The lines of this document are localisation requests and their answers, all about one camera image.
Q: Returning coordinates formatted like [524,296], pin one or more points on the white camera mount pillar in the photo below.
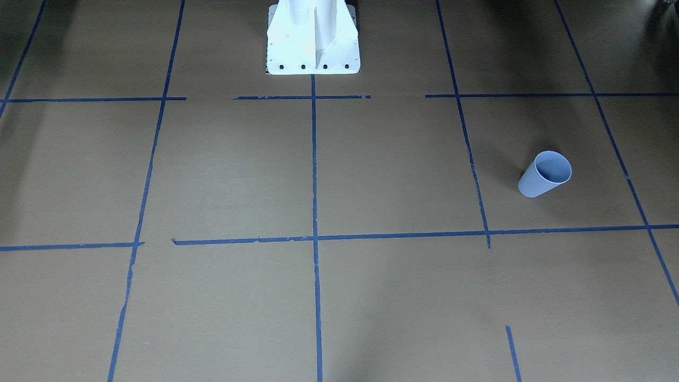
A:
[313,38]

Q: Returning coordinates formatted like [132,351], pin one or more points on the blue paper cup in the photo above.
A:
[548,170]

